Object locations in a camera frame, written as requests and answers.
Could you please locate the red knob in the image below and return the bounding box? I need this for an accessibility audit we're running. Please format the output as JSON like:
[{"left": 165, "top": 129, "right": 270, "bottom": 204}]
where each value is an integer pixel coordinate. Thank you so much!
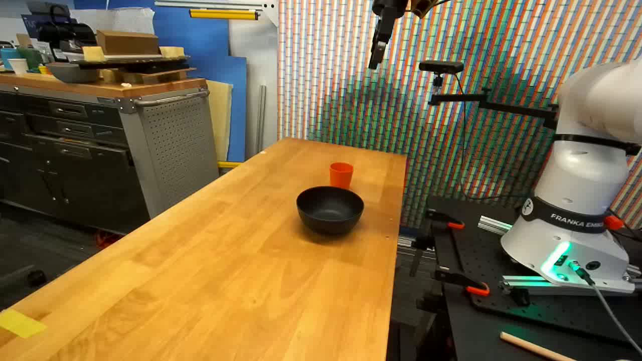
[{"left": 601, "top": 212, "right": 628, "bottom": 234}]

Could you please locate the beige board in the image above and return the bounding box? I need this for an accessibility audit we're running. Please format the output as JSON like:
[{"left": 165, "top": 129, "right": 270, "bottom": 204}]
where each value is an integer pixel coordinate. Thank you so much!
[{"left": 204, "top": 78, "right": 235, "bottom": 164}]

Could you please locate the grey cable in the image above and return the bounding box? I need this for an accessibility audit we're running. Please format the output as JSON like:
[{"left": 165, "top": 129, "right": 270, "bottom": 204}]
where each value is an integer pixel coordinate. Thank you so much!
[{"left": 582, "top": 268, "right": 642, "bottom": 357}]

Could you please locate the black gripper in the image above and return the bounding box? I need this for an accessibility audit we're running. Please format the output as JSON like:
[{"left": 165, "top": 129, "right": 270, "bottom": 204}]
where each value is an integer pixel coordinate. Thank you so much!
[{"left": 367, "top": 0, "right": 411, "bottom": 73}]

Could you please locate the brown wooden box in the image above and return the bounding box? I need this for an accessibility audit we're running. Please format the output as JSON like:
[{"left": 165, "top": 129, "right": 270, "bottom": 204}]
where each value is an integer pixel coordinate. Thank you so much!
[{"left": 95, "top": 29, "right": 162, "bottom": 59}]

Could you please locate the grey metal tool cabinet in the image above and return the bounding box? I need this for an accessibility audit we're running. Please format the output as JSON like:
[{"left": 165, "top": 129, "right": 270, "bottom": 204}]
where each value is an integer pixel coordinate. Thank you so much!
[{"left": 0, "top": 73, "right": 220, "bottom": 237}]

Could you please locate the wooden dowel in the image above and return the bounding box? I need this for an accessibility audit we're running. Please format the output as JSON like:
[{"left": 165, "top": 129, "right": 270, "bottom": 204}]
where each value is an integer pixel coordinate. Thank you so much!
[{"left": 497, "top": 330, "right": 578, "bottom": 361}]

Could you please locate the yellow sticky note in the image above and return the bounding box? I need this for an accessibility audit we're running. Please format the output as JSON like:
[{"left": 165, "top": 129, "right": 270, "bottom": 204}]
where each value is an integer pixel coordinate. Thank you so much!
[{"left": 0, "top": 307, "right": 50, "bottom": 342}]

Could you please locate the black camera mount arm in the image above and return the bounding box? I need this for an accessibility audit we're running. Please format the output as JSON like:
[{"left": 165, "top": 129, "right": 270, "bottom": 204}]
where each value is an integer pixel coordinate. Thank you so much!
[{"left": 425, "top": 70, "right": 562, "bottom": 131}]

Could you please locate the tan wrist camera mount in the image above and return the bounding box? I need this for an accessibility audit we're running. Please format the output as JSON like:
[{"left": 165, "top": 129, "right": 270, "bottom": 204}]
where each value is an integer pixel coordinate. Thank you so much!
[{"left": 409, "top": 0, "right": 451, "bottom": 20}]

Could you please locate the blue board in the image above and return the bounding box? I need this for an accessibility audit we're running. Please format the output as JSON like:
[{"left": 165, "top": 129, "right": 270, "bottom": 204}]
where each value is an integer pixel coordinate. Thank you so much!
[{"left": 70, "top": 0, "right": 250, "bottom": 164}]

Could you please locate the yellow spirit level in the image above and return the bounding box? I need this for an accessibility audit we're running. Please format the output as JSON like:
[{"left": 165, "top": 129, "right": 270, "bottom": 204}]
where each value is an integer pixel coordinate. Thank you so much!
[{"left": 187, "top": 7, "right": 261, "bottom": 22}]

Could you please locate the black bowl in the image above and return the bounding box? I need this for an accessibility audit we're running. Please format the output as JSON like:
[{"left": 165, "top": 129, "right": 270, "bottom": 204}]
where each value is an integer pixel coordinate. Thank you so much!
[{"left": 295, "top": 184, "right": 367, "bottom": 237}]

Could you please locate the white cup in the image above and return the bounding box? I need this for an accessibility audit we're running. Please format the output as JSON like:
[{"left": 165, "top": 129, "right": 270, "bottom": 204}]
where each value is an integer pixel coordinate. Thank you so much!
[{"left": 5, "top": 56, "right": 29, "bottom": 77}]

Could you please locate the black exterior camera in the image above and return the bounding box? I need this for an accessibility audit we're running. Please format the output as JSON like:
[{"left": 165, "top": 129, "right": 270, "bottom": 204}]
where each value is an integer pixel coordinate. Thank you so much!
[{"left": 418, "top": 59, "right": 466, "bottom": 77}]

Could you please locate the aluminium rail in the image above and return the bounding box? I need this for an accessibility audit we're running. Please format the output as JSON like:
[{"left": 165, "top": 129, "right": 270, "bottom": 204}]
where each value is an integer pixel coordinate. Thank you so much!
[{"left": 500, "top": 270, "right": 637, "bottom": 296}]

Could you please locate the black bulky equipment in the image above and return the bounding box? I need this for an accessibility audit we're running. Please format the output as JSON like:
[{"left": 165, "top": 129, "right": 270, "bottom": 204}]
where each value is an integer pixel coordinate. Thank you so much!
[{"left": 20, "top": 0, "right": 101, "bottom": 54}]

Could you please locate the orange plastic cup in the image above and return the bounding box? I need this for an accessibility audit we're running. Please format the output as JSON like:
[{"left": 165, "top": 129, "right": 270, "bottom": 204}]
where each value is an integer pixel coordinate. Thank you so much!
[{"left": 328, "top": 160, "right": 354, "bottom": 191}]

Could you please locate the orange handled clamp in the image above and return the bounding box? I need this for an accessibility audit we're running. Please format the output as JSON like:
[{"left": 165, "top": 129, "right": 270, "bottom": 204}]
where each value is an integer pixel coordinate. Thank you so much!
[
  {"left": 425, "top": 207, "right": 469, "bottom": 234},
  {"left": 432, "top": 264, "right": 493, "bottom": 301}
]

